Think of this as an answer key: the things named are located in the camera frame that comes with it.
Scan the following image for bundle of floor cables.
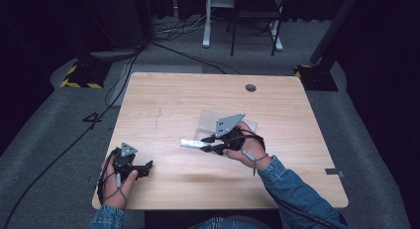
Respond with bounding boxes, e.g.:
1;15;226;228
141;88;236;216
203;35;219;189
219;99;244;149
153;12;213;43

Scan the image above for long black floor cable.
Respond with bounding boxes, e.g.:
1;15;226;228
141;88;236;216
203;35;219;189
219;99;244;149
0;47;147;229

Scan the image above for white eraser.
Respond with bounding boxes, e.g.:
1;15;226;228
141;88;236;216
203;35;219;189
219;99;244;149
179;138;211;150

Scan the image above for gripper grey cable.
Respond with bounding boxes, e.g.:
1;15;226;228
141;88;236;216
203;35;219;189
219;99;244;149
231;129;335;229
96;148;129;211

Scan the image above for left gripper grey cable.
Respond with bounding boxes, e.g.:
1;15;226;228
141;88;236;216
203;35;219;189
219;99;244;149
96;148;129;211

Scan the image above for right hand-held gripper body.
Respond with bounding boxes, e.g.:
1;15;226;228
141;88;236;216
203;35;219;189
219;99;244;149
210;112;248;156

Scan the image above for person's denim legs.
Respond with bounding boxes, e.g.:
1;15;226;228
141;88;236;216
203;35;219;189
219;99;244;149
192;215;265;229

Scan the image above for person's left hand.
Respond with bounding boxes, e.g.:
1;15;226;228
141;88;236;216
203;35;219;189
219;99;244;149
99;153;140;211

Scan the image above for person's right hand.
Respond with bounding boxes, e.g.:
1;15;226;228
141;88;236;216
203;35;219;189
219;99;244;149
222;120;273;172

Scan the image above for right gripper grey cable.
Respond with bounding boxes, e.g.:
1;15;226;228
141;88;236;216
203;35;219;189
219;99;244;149
231;129;335;229

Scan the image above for dark upright stand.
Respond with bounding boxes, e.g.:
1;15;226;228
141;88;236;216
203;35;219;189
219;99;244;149
86;0;154;62

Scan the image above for black chair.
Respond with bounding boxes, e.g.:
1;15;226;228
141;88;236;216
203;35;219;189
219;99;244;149
227;0;287;57

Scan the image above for clear plastic pencil case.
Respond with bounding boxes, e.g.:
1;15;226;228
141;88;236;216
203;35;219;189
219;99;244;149
194;108;260;148

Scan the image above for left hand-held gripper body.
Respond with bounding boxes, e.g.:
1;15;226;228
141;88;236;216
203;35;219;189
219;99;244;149
111;142;148;183

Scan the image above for hazard-striped stand base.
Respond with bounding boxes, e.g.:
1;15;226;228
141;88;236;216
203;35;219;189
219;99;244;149
59;59;113;90

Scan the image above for black stand base yellow corner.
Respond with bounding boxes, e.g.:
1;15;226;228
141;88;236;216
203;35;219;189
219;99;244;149
293;63;340;92

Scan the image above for slanted black stand pole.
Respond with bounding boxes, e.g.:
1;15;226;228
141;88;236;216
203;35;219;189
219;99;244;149
308;0;364;66

